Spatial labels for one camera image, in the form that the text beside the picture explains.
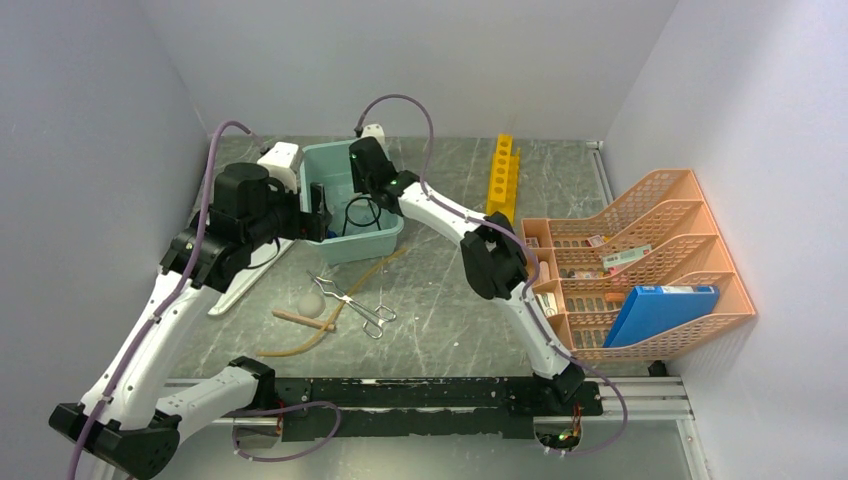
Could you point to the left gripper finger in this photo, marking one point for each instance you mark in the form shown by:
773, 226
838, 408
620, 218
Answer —
318, 204
326, 220

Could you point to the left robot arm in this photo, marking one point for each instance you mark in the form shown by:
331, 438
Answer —
125, 420

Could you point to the white stapler in organizer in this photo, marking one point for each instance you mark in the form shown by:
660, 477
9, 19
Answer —
548, 304

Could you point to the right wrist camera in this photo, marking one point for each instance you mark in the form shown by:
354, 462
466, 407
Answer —
376, 131

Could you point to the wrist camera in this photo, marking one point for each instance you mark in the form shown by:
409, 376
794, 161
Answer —
282, 161
376, 131

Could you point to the amber rubber tubing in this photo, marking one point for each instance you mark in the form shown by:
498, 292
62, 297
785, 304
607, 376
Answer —
333, 317

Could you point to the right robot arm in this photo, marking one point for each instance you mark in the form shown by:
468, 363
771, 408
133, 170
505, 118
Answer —
494, 260

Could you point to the white plastic bin lid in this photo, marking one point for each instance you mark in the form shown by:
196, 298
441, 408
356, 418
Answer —
261, 261

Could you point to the white round watch glass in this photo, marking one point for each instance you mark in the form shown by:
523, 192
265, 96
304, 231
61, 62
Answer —
311, 305

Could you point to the yellow test tube rack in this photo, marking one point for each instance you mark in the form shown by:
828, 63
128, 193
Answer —
504, 178

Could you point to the wooden dowel rod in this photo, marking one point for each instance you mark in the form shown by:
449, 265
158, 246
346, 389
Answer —
305, 321

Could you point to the blue binder folder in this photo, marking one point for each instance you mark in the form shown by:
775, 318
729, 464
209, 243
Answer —
651, 310

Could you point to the mint green plastic bin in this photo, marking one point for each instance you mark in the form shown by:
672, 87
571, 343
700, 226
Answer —
328, 163

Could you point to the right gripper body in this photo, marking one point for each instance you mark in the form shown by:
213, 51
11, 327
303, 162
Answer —
361, 183

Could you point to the black wire ring stand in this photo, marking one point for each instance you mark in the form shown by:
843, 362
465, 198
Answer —
361, 213

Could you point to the orange mesh file organizer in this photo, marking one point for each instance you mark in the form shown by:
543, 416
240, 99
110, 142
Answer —
660, 232

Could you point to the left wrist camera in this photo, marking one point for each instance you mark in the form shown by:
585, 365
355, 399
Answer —
282, 161

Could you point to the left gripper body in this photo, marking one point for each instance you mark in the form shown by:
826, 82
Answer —
301, 225

